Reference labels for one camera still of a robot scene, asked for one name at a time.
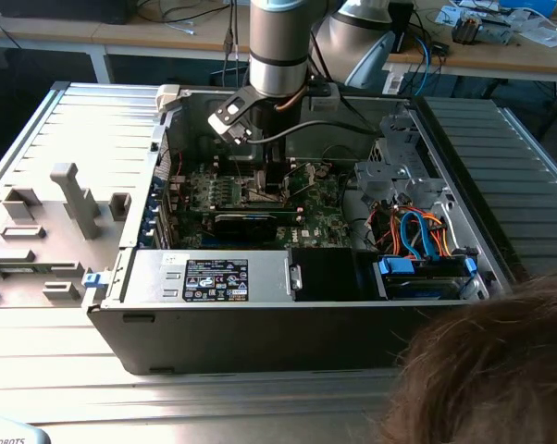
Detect metal socket cover frame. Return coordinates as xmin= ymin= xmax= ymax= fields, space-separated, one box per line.
xmin=283 ymin=164 xmax=319 ymax=204

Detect metal CPU socket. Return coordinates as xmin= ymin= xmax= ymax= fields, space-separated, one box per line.
xmin=238 ymin=174 xmax=293 ymax=208

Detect CPU cooler on desk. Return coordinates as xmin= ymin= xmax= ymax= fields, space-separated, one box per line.
xmin=451 ymin=11 xmax=484 ymax=46

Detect installed RAM stick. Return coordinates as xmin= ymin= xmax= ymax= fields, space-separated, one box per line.
xmin=189 ymin=204 xmax=299 ymax=217

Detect black graphics card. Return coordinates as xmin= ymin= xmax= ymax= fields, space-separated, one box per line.
xmin=212 ymin=211 xmax=279 ymax=242

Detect green motherboard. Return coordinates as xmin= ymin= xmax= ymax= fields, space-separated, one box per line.
xmin=167 ymin=159 xmax=353 ymax=251

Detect black plastic shroud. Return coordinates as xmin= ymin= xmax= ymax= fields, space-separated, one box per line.
xmin=287 ymin=247 xmax=377 ymax=302

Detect metal disk bay cage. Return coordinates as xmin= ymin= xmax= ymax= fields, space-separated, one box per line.
xmin=353 ymin=112 xmax=452 ymax=210

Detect beige case latch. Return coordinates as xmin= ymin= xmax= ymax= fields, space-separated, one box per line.
xmin=155 ymin=84 xmax=192 ymax=115

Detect blue card retainer clips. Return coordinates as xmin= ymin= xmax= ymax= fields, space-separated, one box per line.
xmin=138 ymin=177 xmax=164 ymax=249

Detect hard disk in blue carrier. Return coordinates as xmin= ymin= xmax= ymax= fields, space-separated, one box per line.
xmin=372 ymin=255 xmax=479 ymax=302

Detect silver power supply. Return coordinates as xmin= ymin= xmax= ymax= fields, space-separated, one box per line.
xmin=119 ymin=249 xmax=293 ymax=305

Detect black open PC case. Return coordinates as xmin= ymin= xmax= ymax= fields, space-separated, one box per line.
xmin=86 ymin=85 xmax=534 ymax=376

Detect wooden desk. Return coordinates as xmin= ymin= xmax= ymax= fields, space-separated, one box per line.
xmin=0 ymin=0 xmax=557 ymax=85

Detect black box on desk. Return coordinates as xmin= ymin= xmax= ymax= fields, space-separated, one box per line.
xmin=389 ymin=0 xmax=416 ymax=55

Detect grey parts rack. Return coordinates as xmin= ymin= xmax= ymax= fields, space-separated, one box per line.
xmin=0 ymin=161 xmax=136 ymax=310

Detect silver drive on desk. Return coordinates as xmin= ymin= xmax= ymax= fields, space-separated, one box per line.
xmin=479 ymin=17 xmax=514 ymax=46

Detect black monitor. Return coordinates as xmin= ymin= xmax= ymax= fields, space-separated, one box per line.
xmin=0 ymin=0 xmax=134 ymax=25

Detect person's brown-haired head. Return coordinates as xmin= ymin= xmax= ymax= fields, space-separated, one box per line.
xmin=379 ymin=267 xmax=557 ymax=444

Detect blue box on desk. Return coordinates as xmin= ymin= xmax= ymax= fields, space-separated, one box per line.
xmin=499 ymin=0 xmax=557 ymax=15

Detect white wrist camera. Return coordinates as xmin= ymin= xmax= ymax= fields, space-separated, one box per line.
xmin=207 ymin=85 xmax=262 ymax=148
xmin=307 ymin=81 xmax=340 ymax=112

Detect black camera cable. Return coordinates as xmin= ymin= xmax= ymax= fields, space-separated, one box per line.
xmin=246 ymin=118 xmax=380 ymax=145

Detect thin black wire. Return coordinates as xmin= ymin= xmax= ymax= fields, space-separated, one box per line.
xmin=321 ymin=144 xmax=370 ymax=198

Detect orange wire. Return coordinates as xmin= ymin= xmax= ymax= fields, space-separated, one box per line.
xmin=421 ymin=211 xmax=453 ymax=256
xmin=373 ymin=207 xmax=402 ymax=254

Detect blue flat wire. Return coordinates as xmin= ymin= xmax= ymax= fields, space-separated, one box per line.
xmin=398 ymin=207 xmax=446 ymax=261

